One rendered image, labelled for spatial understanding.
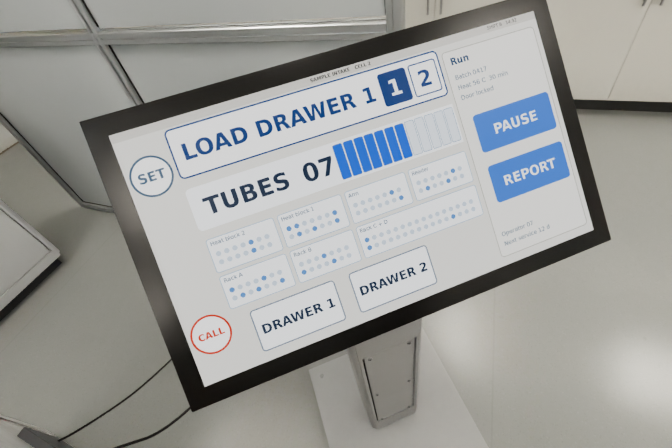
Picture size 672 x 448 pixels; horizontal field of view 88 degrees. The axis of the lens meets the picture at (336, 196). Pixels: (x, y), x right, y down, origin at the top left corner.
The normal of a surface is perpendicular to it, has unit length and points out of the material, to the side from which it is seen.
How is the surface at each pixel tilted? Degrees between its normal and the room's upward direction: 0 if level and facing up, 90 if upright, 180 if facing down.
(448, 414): 5
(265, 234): 50
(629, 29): 90
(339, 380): 5
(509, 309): 0
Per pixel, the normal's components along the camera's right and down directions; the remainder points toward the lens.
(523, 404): -0.15, -0.70
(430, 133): 0.15, 0.03
